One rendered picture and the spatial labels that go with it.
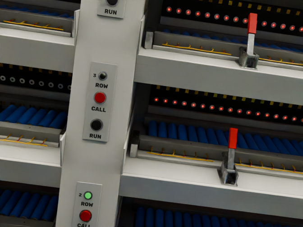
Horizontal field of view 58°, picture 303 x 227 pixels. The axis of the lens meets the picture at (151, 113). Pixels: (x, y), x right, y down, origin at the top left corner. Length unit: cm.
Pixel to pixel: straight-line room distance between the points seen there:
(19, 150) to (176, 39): 33
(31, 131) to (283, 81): 43
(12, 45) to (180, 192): 35
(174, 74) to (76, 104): 16
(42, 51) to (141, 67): 16
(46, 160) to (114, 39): 22
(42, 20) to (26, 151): 23
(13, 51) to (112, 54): 15
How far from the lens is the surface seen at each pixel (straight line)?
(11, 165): 50
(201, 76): 44
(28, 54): 48
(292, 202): 53
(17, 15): 55
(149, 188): 46
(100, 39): 44
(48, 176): 48
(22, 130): 52
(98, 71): 43
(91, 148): 45
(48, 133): 51
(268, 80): 47
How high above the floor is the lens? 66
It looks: 5 degrees down
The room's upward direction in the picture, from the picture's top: 8 degrees clockwise
